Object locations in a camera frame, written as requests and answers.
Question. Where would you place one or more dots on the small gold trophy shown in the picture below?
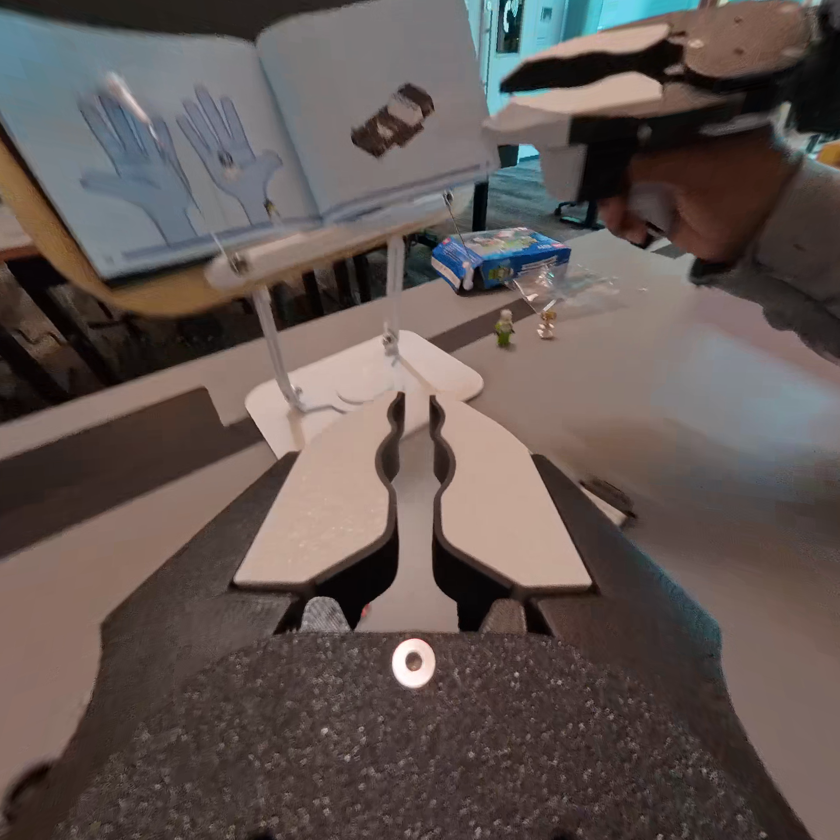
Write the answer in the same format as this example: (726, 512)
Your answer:
(546, 322)

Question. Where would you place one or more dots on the blue cardboard box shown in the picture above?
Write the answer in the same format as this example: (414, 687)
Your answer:
(505, 256)

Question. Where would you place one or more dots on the clear plastic bag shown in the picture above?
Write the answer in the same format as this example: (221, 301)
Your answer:
(578, 282)

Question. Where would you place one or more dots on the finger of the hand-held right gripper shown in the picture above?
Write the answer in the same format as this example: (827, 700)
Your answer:
(578, 108)
(591, 59)

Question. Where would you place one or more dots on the instruction booklet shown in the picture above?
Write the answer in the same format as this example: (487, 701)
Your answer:
(328, 79)

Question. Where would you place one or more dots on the person's right forearm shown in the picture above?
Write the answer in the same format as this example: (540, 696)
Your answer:
(801, 250)

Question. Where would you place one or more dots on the green minifigure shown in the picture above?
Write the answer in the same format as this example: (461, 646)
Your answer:
(504, 331)

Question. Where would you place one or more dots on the orange white lego car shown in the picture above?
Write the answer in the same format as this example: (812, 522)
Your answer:
(610, 499)

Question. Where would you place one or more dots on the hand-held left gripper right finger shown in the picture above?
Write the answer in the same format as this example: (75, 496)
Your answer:
(512, 519)

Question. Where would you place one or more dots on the white book stand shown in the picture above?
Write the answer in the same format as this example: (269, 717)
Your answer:
(335, 381)

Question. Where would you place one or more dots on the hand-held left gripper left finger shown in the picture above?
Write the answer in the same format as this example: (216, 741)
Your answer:
(322, 512)

